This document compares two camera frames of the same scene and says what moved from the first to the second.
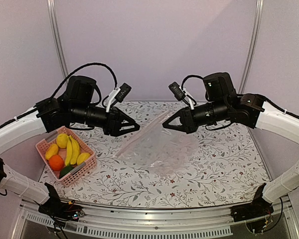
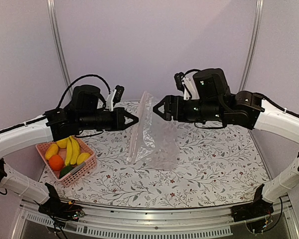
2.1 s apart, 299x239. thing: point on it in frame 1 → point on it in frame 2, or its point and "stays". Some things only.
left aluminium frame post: (51, 8) stays
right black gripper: (188, 124) → (169, 100)
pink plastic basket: (42, 146) stays
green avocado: (65, 170) stays
